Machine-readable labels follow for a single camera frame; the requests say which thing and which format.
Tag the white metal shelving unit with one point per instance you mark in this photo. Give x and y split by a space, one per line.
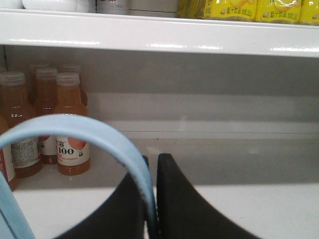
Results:
235 103

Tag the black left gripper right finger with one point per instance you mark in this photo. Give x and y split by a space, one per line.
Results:
183 213

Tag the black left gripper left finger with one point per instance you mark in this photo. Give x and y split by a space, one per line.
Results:
121 216

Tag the light blue plastic basket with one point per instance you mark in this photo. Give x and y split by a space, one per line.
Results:
103 136

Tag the yellow pear drink carton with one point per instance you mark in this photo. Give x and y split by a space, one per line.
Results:
278 11
234 10
309 14

